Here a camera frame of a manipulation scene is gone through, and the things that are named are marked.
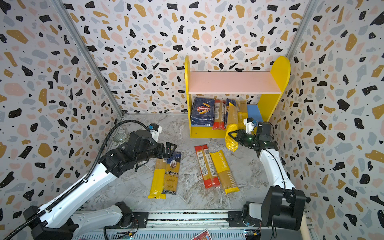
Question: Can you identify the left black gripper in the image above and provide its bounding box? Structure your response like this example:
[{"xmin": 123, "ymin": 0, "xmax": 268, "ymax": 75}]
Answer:
[{"xmin": 136, "ymin": 141, "xmax": 178, "ymax": 165}]

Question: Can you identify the yellow pastatime spaghetti bag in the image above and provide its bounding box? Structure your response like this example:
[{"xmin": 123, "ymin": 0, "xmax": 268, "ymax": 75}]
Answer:
[
  {"xmin": 210, "ymin": 150, "xmax": 239, "ymax": 195},
  {"xmin": 236, "ymin": 100, "xmax": 248, "ymax": 130}
]

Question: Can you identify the blue Barilla spaghetti box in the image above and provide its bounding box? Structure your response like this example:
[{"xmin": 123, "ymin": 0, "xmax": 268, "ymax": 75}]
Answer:
[{"xmin": 225, "ymin": 98, "xmax": 237, "ymax": 121}]

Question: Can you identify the blue Barilla rigatoni box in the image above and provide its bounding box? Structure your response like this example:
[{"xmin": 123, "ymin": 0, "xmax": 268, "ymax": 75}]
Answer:
[{"xmin": 191, "ymin": 98, "xmax": 215, "ymax": 127}]

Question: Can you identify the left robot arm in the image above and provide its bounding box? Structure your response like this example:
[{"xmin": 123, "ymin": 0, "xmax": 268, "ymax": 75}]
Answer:
[{"xmin": 24, "ymin": 130, "xmax": 177, "ymax": 240}]

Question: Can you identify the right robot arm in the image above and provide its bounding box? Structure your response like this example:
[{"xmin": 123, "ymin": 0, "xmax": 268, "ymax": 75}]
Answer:
[{"xmin": 228, "ymin": 120, "xmax": 306, "ymax": 231}]

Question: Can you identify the yellow shelf unit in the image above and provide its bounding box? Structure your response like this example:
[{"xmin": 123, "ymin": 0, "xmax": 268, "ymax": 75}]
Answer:
[{"xmin": 184, "ymin": 55, "xmax": 292, "ymax": 139}]

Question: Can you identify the dark blue Ankara spaghetti bag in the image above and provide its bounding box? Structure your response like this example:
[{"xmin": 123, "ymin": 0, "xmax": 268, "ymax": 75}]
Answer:
[{"xmin": 163, "ymin": 152, "xmax": 182, "ymax": 195}]

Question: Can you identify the white ribbed ceramic cup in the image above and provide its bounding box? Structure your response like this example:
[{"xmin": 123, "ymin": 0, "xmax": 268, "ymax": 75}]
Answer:
[{"xmin": 112, "ymin": 132, "xmax": 129, "ymax": 147}]

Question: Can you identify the red spaghetti bag with barcode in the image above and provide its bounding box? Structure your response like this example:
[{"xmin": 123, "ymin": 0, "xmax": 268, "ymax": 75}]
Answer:
[{"xmin": 195, "ymin": 145, "xmax": 221, "ymax": 189}]

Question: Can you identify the red printed card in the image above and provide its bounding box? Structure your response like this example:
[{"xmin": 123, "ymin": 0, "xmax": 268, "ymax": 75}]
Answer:
[{"xmin": 191, "ymin": 230, "xmax": 212, "ymax": 240}]

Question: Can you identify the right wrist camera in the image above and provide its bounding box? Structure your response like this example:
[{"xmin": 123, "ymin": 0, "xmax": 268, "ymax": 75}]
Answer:
[{"xmin": 243, "ymin": 118, "xmax": 255, "ymax": 134}]

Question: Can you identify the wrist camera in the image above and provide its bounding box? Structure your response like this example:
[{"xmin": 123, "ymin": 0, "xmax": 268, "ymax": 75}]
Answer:
[
  {"xmin": 149, "ymin": 124, "xmax": 162, "ymax": 142},
  {"xmin": 243, "ymin": 118, "xmax": 255, "ymax": 134}
]

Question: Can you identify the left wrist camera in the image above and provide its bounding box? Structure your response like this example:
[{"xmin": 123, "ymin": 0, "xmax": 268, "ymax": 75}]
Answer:
[{"xmin": 149, "ymin": 124, "xmax": 162, "ymax": 142}]

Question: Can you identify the black corrugated cable conduit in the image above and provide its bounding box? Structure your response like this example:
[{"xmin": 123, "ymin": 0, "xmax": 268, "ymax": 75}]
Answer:
[{"xmin": 2, "ymin": 119, "xmax": 151, "ymax": 240}]

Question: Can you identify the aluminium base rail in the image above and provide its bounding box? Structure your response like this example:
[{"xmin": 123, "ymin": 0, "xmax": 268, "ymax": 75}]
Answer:
[{"xmin": 73, "ymin": 210, "xmax": 318, "ymax": 240}]

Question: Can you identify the beige recorder flute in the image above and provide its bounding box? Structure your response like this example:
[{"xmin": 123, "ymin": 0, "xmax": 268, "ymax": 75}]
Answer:
[{"xmin": 300, "ymin": 211, "xmax": 313, "ymax": 240}]

